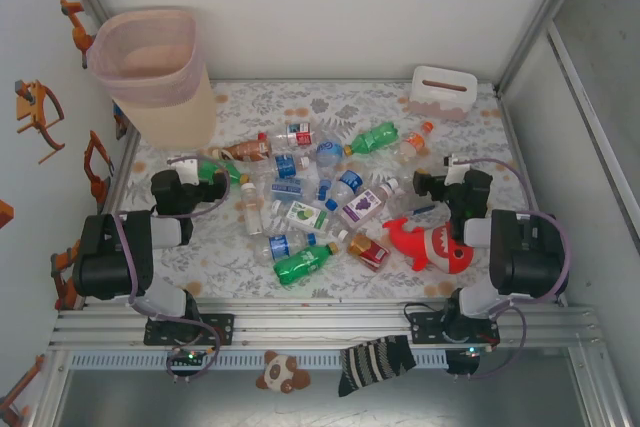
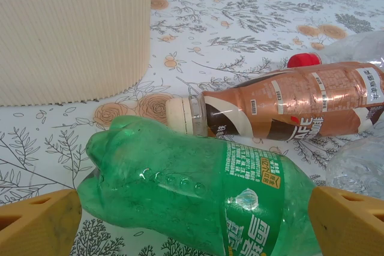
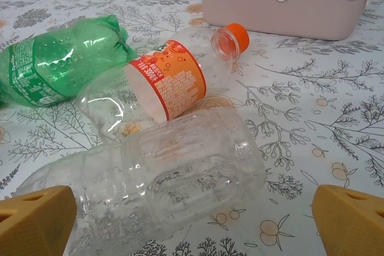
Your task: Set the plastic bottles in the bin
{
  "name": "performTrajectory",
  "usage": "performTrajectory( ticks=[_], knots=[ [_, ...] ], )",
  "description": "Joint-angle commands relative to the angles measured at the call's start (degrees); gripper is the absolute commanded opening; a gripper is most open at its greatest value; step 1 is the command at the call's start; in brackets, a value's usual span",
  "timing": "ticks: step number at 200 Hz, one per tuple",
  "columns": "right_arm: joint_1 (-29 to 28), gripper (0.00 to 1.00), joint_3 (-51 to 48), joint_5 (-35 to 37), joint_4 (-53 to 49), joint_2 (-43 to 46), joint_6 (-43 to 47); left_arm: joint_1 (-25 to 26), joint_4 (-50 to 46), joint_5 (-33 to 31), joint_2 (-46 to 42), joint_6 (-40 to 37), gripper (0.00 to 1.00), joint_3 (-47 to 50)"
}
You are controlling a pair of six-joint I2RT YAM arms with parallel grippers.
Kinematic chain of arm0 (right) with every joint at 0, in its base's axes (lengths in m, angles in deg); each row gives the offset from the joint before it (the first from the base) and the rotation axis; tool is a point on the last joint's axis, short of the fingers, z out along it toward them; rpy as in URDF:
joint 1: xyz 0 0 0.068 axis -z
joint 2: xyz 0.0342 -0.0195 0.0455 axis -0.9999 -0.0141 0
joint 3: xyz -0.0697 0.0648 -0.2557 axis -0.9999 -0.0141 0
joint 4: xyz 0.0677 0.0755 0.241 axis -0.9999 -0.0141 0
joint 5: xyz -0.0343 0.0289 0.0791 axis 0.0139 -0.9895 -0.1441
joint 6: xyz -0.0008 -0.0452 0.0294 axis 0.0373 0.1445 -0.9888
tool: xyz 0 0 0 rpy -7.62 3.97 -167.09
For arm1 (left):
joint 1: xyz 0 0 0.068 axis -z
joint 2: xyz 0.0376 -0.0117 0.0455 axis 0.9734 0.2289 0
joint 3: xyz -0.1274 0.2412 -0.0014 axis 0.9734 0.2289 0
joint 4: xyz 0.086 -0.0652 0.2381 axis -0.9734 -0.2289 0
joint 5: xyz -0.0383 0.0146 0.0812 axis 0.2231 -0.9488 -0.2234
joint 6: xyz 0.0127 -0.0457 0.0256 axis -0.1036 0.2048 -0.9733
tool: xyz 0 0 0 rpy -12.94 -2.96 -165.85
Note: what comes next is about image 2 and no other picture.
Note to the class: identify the clear bottle red label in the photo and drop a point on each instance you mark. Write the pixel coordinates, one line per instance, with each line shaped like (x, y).
(303, 59)

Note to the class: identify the clear bottle blue label white cap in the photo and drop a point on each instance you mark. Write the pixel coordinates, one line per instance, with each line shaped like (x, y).
(357, 166)

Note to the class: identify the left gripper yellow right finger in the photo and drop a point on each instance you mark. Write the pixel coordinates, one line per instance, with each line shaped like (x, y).
(354, 229)

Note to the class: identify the floral patterned tablecloth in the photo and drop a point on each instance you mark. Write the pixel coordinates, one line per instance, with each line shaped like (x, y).
(240, 22)

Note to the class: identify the green Sprite plastic bottle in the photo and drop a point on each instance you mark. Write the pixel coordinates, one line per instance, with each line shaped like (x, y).
(180, 184)

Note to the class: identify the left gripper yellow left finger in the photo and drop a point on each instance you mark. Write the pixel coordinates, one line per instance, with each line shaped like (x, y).
(36, 226)

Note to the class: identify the beige ribbed waste bin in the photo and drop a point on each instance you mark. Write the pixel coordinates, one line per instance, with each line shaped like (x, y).
(75, 34)

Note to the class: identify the brown coffee drink bottle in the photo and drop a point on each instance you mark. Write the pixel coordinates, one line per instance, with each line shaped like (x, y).
(300, 100)

